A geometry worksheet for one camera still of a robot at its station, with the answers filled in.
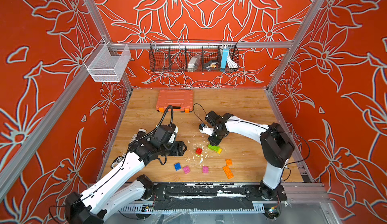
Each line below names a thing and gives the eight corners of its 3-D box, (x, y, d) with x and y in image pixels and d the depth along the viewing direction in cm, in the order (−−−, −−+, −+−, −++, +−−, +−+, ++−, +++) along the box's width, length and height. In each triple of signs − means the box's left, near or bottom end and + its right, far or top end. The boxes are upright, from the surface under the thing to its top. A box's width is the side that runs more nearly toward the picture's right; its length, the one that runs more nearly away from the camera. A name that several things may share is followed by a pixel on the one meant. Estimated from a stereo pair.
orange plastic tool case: (157, 112, 106) (155, 108, 102) (160, 93, 118) (159, 89, 114) (193, 112, 106) (193, 108, 102) (193, 93, 118) (193, 89, 114)
